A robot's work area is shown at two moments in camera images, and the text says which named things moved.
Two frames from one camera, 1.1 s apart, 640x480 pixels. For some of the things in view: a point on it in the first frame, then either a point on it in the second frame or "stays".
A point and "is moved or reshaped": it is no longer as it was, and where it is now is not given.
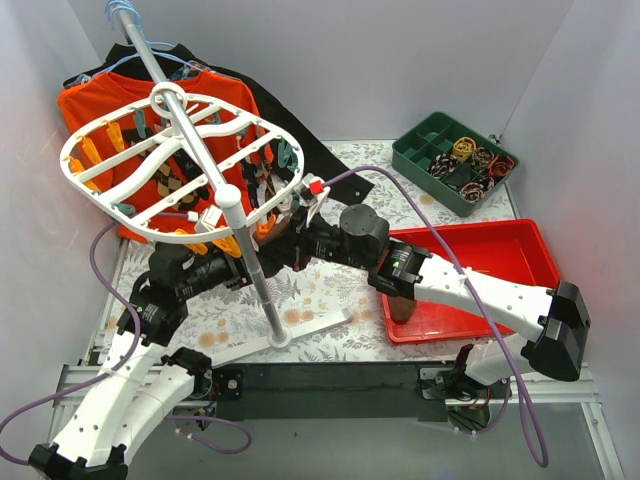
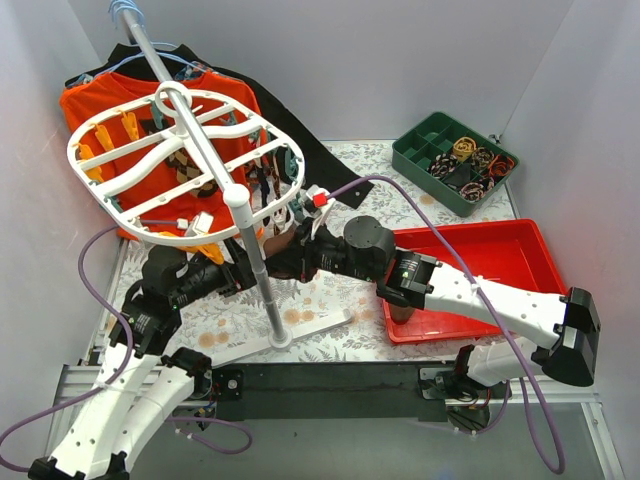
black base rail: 332,389 stays
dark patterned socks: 262,185 → 278,169
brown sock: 401,309 stays
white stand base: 281,340 stays
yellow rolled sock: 464,147 stays
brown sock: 280,229 is moved or reshaped
